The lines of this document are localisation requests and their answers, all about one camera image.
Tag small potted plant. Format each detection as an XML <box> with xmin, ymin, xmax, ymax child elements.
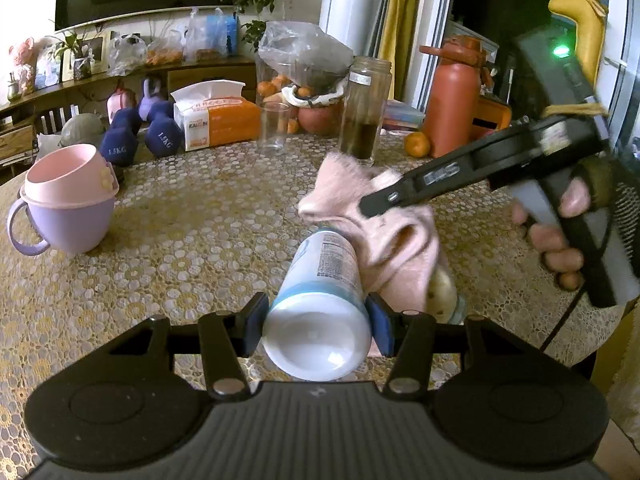
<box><xmin>49</xmin><ymin>19</ymin><xmax>97</xmax><ymax>82</ymax></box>

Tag orange and white tissue pack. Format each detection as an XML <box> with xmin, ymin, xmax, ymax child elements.
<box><xmin>170</xmin><ymin>81</ymin><xmax>262</xmax><ymax>152</ymax></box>

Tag white plastic bag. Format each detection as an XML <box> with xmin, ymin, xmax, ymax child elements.
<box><xmin>107</xmin><ymin>33</ymin><xmax>149</xmax><ymax>77</ymax></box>

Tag blue plastic bag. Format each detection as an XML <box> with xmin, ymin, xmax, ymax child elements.
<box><xmin>204</xmin><ymin>9</ymin><xmax>239</xmax><ymax>59</ymax></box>

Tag blue dumbbell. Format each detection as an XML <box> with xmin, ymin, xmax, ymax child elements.
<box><xmin>144</xmin><ymin>101</ymin><xmax>187</xmax><ymax>155</ymax></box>
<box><xmin>98</xmin><ymin>108</ymin><xmax>144</xmax><ymax>167</ymax></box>

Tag clear bag of oranges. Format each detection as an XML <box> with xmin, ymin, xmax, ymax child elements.
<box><xmin>144</xmin><ymin>29</ymin><xmax>187</xmax><ymax>67</ymax></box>

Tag pink plastic cup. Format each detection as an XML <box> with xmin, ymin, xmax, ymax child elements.
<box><xmin>23</xmin><ymin>143</ymin><xmax>120</xmax><ymax>207</ymax></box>

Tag red-orange water bottle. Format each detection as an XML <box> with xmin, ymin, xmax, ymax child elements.
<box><xmin>418</xmin><ymin>36</ymin><xmax>489</xmax><ymax>159</ymax></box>

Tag white photo frame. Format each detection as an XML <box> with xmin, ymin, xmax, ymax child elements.
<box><xmin>62</xmin><ymin>31</ymin><xmax>112</xmax><ymax>82</ymax></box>

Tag white bottle with blue cap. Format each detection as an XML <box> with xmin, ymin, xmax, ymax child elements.
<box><xmin>262</xmin><ymin>227</ymin><xmax>373</xmax><ymax>382</ymax></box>

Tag person's right hand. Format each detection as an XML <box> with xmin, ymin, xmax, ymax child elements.
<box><xmin>511</xmin><ymin>157</ymin><xmax>640</xmax><ymax>291</ymax></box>

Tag purple plastic cup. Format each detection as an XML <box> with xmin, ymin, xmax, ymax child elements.
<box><xmin>6</xmin><ymin>194</ymin><xmax>117</xmax><ymax>256</ymax></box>

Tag orange storage box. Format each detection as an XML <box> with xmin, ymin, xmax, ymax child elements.
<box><xmin>472</xmin><ymin>94</ymin><xmax>514</xmax><ymax>142</ymax></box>

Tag white standing air conditioner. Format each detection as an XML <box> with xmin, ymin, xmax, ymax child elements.
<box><xmin>319</xmin><ymin>0</ymin><xmax>397</xmax><ymax>63</ymax></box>

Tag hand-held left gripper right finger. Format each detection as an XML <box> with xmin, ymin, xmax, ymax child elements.
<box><xmin>365</xmin><ymin>292</ymin><xmax>533</xmax><ymax>401</ymax></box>

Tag wooden television cabinet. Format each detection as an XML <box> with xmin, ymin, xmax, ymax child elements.
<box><xmin>0</xmin><ymin>56</ymin><xmax>262</xmax><ymax>173</ymax></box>

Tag dark wooden chair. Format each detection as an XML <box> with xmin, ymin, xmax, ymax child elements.
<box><xmin>39</xmin><ymin>104</ymin><xmax>82</xmax><ymax>137</ymax></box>

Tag pink knitted cloth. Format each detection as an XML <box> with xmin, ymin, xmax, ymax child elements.
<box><xmin>298</xmin><ymin>152</ymin><xmax>443</xmax><ymax>313</ymax></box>

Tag clear drinking glass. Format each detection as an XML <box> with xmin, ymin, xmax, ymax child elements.
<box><xmin>259</xmin><ymin>102</ymin><xmax>292</xmax><ymax>157</ymax></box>

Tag yellow curtain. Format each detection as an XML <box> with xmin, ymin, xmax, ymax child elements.
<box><xmin>377</xmin><ymin>0</ymin><xmax>427</xmax><ymax>87</ymax></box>

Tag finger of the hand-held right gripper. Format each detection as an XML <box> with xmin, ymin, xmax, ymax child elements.
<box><xmin>359</xmin><ymin>116</ymin><xmax>532</xmax><ymax>219</ymax></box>

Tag pink kettlebell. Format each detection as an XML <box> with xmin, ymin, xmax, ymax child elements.
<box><xmin>106</xmin><ymin>82</ymin><xmax>137</xmax><ymax>124</ymax></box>

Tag crumpled clear plastic bag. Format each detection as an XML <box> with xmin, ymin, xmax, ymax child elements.
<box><xmin>257</xmin><ymin>20</ymin><xmax>354</xmax><ymax>100</ymax></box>

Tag loose mandarin orange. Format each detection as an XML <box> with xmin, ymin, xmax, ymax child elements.
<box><xmin>403</xmin><ymin>131</ymin><xmax>431</xmax><ymax>158</ymax></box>

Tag pink bear figurine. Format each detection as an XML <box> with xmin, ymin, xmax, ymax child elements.
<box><xmin>8</xmin><ymin>37</ymin><xmax>39</xmax><ymax>95</ymax></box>

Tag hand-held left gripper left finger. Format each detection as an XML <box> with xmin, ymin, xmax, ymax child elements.
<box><xmin>102</xmin><ymin>292</ymin><xmax>271</xmax><ymax>401</ymax></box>

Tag yellow giraffe toy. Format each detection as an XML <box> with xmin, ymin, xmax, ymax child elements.
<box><xmin>548</xmin><ymin>0</ymin><xmax>611</xmax><ymax>88</ymax></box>

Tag pot of oranges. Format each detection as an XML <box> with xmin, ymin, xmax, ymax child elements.
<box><xmin>257</xmin><ymin>74</ymin><xmax>347</xmax><ymax>137</ymax></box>

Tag tall glass jar dark contents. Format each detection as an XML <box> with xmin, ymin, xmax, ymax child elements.
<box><xmin>338</xmin><ymin>56</ymin><xmax>392</xmax><ymax>166</ymax></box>

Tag purple kettlebell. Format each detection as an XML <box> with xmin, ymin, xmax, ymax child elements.
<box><xmin>138</xmin><ymin>79</ymin><xmax>164</xmax><ymax>122</ymax></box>

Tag black cable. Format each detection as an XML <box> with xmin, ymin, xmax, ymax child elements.
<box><xmin>541</xmin><ymin>284</ymin><xmax>592</xmax><ymax>352</ymax></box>

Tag stack of books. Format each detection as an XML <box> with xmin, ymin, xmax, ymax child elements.
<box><xmin>382</xmin><ymin>99</ymin><xmax>427</xmax><ymax>134</ymax></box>

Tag grey cap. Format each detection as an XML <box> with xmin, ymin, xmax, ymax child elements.
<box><xmin>59</xmin><ymin>112</ymin><xmax>106</xmax><ymax>149</ymax></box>

